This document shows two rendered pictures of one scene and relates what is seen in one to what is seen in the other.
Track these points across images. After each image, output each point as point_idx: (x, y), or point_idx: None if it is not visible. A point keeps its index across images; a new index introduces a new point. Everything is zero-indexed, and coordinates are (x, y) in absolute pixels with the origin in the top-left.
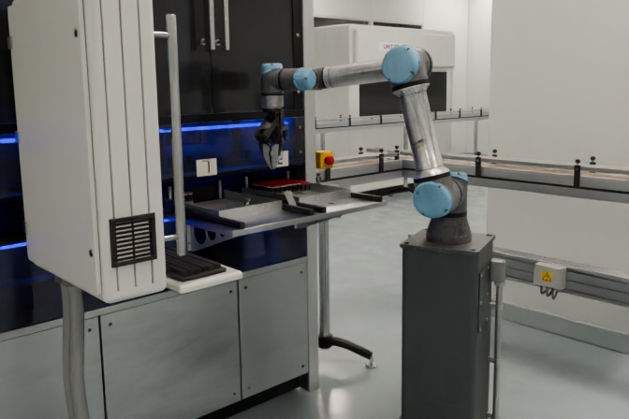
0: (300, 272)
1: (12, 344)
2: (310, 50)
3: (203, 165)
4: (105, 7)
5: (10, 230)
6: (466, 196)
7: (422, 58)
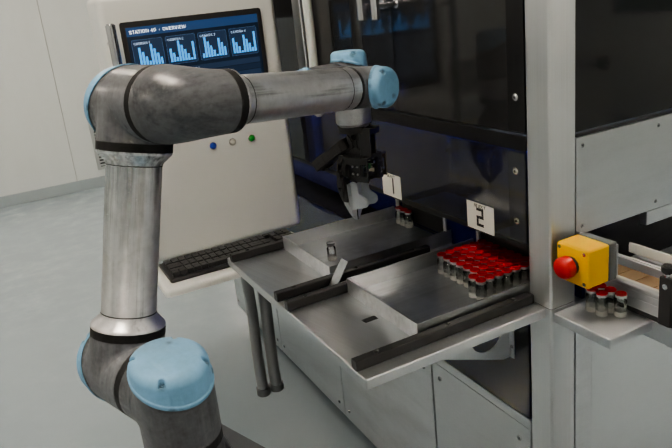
0: (519, 437)
1: None
2: (537, 5)
3: (388, 180)
4: (91, 24)
5: (312, 180)
6: (142, 424)
7: (101, 98)
